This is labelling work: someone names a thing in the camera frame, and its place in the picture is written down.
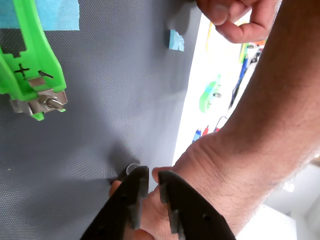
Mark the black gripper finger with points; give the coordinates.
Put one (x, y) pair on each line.
(195, 212)
(120, 207)

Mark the white AA battery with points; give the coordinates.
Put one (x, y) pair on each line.
(132, 168)

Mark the bare forearm of person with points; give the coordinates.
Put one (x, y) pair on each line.
(287, 100)

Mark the green battery holder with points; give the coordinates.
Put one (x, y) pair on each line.
(32, 37)

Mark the bare hand of person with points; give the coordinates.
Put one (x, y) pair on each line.
(212, 175)
(240, 22)

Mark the blue clip connector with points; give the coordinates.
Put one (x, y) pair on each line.
(197, 135)

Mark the red clip connector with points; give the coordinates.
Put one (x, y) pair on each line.
(205, 130)

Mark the dark grey textured mat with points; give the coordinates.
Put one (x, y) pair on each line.
(112, 100)

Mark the green printed block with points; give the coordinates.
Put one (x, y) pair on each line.
(208, 97)

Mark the short blue tape piece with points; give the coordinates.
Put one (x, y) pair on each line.
(176, 41)

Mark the long blue tape strip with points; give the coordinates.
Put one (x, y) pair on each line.
(62, 15)

